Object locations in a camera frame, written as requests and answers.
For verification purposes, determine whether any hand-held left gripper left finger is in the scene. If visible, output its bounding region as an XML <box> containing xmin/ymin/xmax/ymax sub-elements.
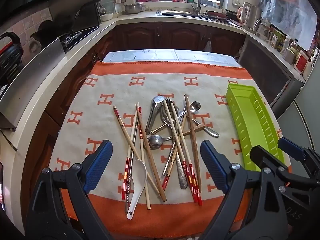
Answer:
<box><xmin>25</xmin><ymin>140</ymin><xmax>114</xmax><ymax>240</ymax></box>

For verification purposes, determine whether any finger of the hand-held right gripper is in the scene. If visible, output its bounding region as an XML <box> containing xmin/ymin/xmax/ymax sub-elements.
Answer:
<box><xmin>250</xmin><ymin>145</ymin><xmax>320</xmax><ymax>193</ymax></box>
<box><xmin>278</xmin><ymin>137</ymin><xmax>320</xmax><ymax>179</ymax></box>

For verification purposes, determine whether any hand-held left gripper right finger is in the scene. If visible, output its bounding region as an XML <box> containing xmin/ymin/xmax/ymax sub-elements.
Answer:
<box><xmin>197</xmin><ymin>140</ymin><xmax>288</xmax><ymax>240</ymax></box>

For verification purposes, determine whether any brown wooden chopstick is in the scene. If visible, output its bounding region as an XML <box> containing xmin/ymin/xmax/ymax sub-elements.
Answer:
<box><xmin>184</xmin><ymin>94</ymin><xmax>201</xmax><ymax>193</ymax></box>
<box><xmin>135</xmin><ymin>103</ymin><xmax>167</xmax><ymax>202</ymax></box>

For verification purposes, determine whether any patterned handle steel cutlery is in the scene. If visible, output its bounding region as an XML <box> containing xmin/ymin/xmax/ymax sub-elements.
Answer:
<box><xmin>172</xmin><ymin>120</ymin><xmax>188</xmax><ymax>190</ymax></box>

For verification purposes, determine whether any white ceramic spoon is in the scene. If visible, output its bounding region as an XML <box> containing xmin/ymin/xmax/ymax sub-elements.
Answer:
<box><xmin>127</xmin><ymin>159</ymin><xmax>147</xmax><ymax>220</ymax></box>

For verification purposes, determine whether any green plastic utensil tray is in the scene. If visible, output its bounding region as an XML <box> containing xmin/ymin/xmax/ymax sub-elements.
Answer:
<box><xmin>226</xmin><ymin>83</ymin><xmax>288</xmax><ymax>172</ymax></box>

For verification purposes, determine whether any decorated bamboo chopstick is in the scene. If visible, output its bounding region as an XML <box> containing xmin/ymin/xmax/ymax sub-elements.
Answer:
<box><xmin>162</xmin><ymin>115</ymin><xmax>188</xmax><ymax>190</ymax></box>
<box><xmin>113</xmin><ymin>106</ymin><xmax>161</xmax><ymax>197</ymax></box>

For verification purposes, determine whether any small steel spoon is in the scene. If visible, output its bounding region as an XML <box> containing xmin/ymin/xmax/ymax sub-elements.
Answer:
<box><xmin>175</xmin><ymin>101</ymin><xmax>202</xmax><ymax>133</ymax></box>

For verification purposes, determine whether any large steel soup spoon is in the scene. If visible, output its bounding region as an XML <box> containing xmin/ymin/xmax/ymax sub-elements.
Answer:
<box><xmin>145</xmin><ymin>95</ymin><xmax>166</xmax><ymax>135</ymax></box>

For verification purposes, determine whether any grey cabinet appliance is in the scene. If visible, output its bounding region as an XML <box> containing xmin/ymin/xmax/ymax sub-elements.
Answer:
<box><xmin>239</xmin><ymin>35</ymin><xmax>306</xmax><ymax>111</ymax></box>

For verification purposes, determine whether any red labelled container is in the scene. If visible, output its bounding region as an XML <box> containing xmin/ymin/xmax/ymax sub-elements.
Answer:
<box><xmin>294</xmin><ymin>50</ymin><xmax>310</xmax><ymax>74</ymax></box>

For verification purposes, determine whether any white mug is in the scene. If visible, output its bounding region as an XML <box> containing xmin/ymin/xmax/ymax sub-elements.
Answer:
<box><xmin>281</xmin><ymin>47</ymin><xmax>297</xmax><ymax>64</ymax></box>

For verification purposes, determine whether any orange beige printed blanket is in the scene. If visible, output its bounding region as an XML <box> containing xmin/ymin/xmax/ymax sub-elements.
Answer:
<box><xmin>49</xmin><ymin>61</ymin><xmax>292</xmax><ymax>238</ymax></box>

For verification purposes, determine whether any lit screen device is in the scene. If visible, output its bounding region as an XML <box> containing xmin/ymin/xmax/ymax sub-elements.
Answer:
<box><xmin>0</xmin><ymin>161</ymin><xmax>5</xmax><ymax>212</ymax></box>

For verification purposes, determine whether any oil bottle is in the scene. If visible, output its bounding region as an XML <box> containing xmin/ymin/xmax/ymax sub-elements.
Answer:
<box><xmin>289</xmin><ymin>39</ymin><xmax>299</xmax><ymax>55</ymax></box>

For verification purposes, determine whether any white capped bottle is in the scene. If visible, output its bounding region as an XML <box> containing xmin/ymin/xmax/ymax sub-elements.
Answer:
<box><xmin>282</xmin><ymin>34</ymin><xmax>292</xmax><ymax>53</ymax></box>

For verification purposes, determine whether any steel splash panel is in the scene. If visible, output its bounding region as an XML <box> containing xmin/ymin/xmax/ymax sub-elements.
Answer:
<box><xmin>0</xmin><ymin>39</ymin><xmax>66</xmax><ymax>132</ymax></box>

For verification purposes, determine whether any glass pitcher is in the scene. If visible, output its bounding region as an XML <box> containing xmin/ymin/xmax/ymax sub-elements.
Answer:
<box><xmin>254</xmin><ymin>17</ymin><xmax>272</xmax><ymax>40</ymax></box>

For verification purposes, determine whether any gas stove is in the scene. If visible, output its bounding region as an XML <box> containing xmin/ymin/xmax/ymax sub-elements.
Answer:
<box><xmin>60</xmin><ymin>26</ymin><xmax>100</xmax><ymax>54</ymax></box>

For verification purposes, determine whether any black kitchen appliance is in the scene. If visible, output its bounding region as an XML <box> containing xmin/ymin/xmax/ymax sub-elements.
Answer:
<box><xmin>0</xmin><ymin>32</ymin><xmax>24</xmax><ymax>85</ymax></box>

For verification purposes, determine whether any white pink electric kettle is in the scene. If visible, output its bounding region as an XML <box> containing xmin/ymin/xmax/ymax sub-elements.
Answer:
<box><xmin>237</xmin><ymin>2</ymin><xmax>261</xmax><ymax>34</ymax></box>

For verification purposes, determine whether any black kettle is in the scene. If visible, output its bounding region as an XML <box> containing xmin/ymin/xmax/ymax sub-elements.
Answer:
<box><xmin>31</xmin><ymin>20</ymin><xmax>60</xmax><ymax>48</ymax></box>

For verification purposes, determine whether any red black pan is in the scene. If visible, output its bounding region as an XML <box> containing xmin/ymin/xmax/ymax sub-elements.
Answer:
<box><xmin>206</xmin><ymin>10</ymin><xmax>229</xmax><ymax>20</ymax></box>

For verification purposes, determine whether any black wok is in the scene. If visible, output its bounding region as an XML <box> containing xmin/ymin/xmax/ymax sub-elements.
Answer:
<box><xmin>49</xmin><ymin>0</ymin><xmax>109</xmax><ymax>32</ymax></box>

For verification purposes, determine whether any steel kitchen sink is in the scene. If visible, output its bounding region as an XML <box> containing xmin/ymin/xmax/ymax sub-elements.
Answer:
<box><xmin>156</xmin><ymin>10</ymin><xmax>200</xmax><ymax>18</ymax></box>

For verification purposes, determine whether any steel cooking pot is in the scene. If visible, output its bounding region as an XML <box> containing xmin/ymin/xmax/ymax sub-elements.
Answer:
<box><xmin>124</xmin><ymin>3</ymin><xmax>146</xmax><ymax>15</ymax></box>

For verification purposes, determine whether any plastic wall cover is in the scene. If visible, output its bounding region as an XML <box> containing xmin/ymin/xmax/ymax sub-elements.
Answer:
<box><xmin>260</xmin><ymin>0</ymin><xmax>318</xmax><ymax>50</ymax></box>

